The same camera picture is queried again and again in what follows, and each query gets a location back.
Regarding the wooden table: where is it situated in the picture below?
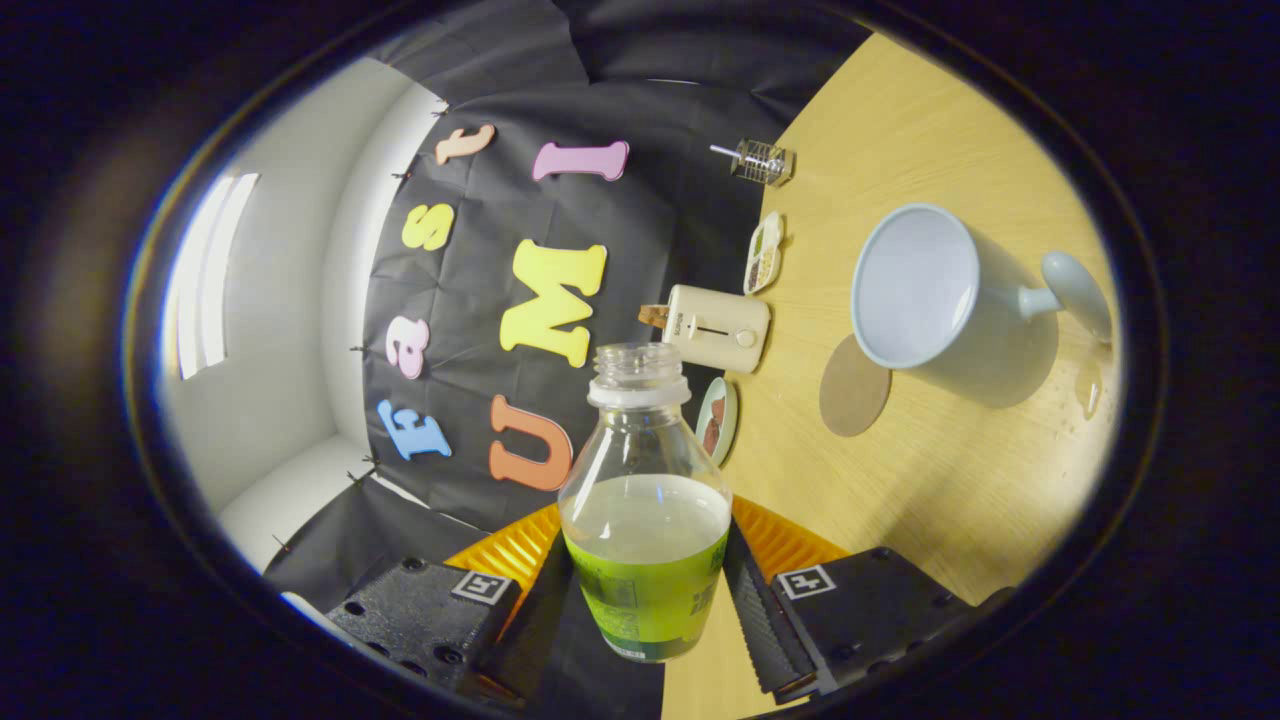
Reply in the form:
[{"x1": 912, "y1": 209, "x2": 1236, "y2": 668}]
[{"x1": 660, "y1": 33, "x2": 1121, "y2": 720}]

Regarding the white divided snack tray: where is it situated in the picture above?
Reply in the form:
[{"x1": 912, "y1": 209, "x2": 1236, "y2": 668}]
[{"x1": 743, "y1": 211, "x2": 785, "y2": 296}]

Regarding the white toaster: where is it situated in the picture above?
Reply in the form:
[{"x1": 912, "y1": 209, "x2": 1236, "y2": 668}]
[{"x1": 663, "y1": 284, "x2": 772, "y2": 375}]

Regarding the clear green label juice bottle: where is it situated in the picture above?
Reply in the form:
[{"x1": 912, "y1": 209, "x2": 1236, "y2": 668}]
[{"x1": 558, "y1": 342, "x2": 734, "y2": 663}]

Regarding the long ceiling light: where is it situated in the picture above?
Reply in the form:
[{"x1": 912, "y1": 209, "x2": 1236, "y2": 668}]
[{"x1": 165, "y1": 172, "x2": 259, "y2": 381}]

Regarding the white cup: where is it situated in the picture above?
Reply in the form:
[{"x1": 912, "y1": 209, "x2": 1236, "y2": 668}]
[{"x1": 851, "y1": 203, "x2": 1114, "y2": 401}]

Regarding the pale green plate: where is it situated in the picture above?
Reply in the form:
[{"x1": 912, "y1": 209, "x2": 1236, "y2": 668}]
[{"x1": 695, "y1": 376, "x2": 740, "y2": 468}]

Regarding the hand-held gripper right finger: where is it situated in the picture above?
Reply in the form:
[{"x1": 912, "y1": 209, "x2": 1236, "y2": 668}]
[{"x1": 721, "y1": 495, "x2": 1016, "y2": 706}]

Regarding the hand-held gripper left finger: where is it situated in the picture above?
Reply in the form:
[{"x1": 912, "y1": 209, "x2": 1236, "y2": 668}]
[{"x1": 325, "y1": 503, "x2": 576, "y2": 706}]

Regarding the round brown coaster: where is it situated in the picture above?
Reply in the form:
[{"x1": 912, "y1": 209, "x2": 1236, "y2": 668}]
[{"x1": 819, "y1": 333, "x2": 892, "y2": 438}]

